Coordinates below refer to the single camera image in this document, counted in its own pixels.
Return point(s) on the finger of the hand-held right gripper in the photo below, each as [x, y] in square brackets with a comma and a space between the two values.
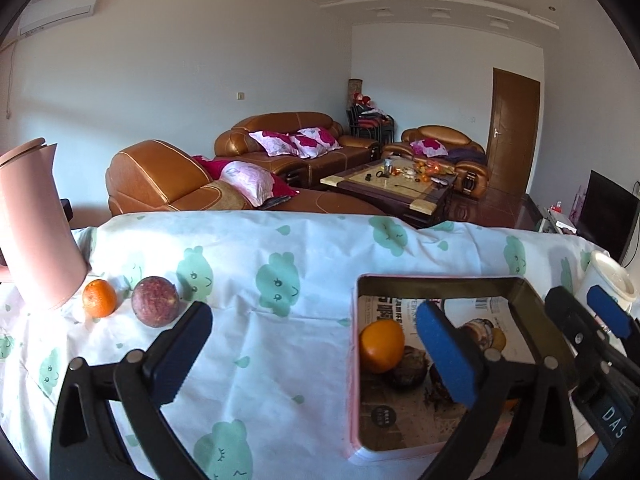
[607, 307]
[570, 315]

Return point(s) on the pink tin box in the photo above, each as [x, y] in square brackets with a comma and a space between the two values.
[435, 287]

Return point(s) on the brown wooden door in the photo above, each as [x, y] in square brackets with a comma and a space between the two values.
[515, 130]

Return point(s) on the white air conditioner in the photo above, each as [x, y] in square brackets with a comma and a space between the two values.
[57, 10]

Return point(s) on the stacked black chairs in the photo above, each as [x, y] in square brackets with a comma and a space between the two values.
[370, 125]

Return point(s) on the pink kettle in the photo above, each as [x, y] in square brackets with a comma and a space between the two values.
[35, 230]

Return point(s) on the printed paper sheet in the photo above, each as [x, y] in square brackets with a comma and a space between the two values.
[395, 425]

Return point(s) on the brown leather chaise sofa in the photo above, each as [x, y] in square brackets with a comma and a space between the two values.
[150, 175]

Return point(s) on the white green printed tablecloth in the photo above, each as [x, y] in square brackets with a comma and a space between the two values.
[280, 360]

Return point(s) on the pile of small oranges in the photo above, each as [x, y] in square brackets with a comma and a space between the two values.
[427, 169]

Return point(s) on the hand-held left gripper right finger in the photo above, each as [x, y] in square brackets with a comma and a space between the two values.
[447, 355]

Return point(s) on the pale pink pillow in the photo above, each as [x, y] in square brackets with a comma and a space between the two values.
[247, 182]

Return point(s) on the red plush toy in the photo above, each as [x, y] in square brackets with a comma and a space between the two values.
[364, 99]

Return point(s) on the brown leather armchair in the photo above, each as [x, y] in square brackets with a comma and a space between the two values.
[440, 134]

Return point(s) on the wooden coffee table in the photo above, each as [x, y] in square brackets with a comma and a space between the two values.
[385, 190]

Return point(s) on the brown leather three-seat sofa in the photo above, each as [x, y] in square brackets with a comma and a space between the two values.
[280, 122]

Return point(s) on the purple blanket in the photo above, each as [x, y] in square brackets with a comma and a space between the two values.
[465, 155]

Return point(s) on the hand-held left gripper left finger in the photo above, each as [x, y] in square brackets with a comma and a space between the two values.
[172, 360]

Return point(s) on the purple passion fruit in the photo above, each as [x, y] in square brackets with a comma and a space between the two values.
[155, 302]

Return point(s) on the pink flowered pillow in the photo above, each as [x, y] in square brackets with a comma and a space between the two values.
[317, 141]
[429, 148]
[272, 143]

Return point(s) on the dark television stand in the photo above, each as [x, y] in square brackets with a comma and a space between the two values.
[530, 215]

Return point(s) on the black television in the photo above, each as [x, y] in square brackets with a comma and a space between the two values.
[607, 215]

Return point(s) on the tall patterned vase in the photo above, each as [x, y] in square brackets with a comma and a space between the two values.
[355, 91]

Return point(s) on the white cartoon mug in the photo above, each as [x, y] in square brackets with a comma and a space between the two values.
[583, 280]

